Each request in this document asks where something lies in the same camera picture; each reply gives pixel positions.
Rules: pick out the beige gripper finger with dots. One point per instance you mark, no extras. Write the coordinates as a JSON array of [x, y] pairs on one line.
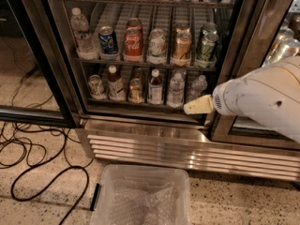
[[200, 105]]

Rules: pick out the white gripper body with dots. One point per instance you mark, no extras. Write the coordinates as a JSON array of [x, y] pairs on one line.
[[225, 101]]

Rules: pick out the green soda can front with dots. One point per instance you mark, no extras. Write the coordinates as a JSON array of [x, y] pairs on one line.
[[207, 49]]

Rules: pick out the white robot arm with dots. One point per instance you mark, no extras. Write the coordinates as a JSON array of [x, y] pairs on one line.
[[268, 95]]

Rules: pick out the gold soda can front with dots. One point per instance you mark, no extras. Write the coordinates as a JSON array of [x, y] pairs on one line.
[[181, 49]]

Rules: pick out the gold soda can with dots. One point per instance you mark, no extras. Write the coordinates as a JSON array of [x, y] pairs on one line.
[[181, 27], [181, 49]]

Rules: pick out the gold can bottom shelf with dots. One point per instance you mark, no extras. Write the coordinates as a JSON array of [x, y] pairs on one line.
[[135, 91]]

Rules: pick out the green soda can rear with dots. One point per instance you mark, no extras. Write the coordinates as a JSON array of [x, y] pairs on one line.
[[209, 28]]

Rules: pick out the silver can behind glass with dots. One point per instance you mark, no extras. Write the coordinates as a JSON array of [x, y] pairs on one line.
[[283, 34], [286, 48]]

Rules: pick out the white green soda can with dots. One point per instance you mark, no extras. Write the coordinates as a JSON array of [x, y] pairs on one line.
[[156, 53]]

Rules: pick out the glass fridge door right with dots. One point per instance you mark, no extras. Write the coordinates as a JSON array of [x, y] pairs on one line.
[[267, 18]]

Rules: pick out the gold soda can rear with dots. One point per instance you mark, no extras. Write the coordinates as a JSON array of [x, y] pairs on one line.
[[181, 27]]

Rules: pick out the red coca-cola can front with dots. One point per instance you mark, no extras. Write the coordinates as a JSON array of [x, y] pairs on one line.
[[133, 51]]

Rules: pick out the red coca-cola can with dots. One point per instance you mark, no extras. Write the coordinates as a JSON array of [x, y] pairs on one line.
[[133, 51], [135, 23]]

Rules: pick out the stainless steel display fridge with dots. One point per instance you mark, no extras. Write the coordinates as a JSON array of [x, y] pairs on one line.
[[130, 133]]

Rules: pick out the red coca-cola can rear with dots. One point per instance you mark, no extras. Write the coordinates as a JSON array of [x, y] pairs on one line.
[[135, 23]]

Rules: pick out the white green can bottom shelf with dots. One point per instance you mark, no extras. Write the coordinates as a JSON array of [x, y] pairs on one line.
[[96, 86]]

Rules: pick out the blue pepsi can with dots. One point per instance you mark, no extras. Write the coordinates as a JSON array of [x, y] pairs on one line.
[[108, 43]]

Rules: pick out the clear water bottle middle shelf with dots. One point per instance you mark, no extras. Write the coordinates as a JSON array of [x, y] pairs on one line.
[[87, 49]]

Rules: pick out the clear water bottle bottom right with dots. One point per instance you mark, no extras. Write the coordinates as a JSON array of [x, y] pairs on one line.
[[197, 88]]

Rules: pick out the clear water bottle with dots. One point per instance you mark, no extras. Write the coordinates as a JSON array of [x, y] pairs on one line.
[[176, 91], [197, 88]]

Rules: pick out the clear water bottle bottom centre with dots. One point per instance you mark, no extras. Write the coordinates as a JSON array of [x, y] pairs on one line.
[[176, 91]]

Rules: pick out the dark juice bottle white cap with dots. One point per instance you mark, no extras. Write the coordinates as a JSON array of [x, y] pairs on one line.
[[155, 88]]

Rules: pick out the brown tea bottle white cap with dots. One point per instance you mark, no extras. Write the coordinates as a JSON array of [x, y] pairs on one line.
[[115, 82]]

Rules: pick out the clear plastic bin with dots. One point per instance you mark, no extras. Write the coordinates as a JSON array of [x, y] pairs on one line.
[[102, 201]]

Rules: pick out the bubble wrap sheet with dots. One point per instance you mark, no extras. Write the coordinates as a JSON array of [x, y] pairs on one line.
[[140, 203]]

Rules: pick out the bottom wire shelf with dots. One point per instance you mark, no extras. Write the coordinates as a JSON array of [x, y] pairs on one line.
[[143, 73]]

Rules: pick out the wire shelf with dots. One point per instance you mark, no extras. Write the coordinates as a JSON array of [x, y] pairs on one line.
[[143, 73], [152, 17], [163, 3]]

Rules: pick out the middle wire shelf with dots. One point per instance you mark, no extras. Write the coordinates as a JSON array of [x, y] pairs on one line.
[[152, 17]]

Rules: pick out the top wire shelf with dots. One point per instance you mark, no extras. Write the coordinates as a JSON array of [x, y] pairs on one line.
[[163, 3]]

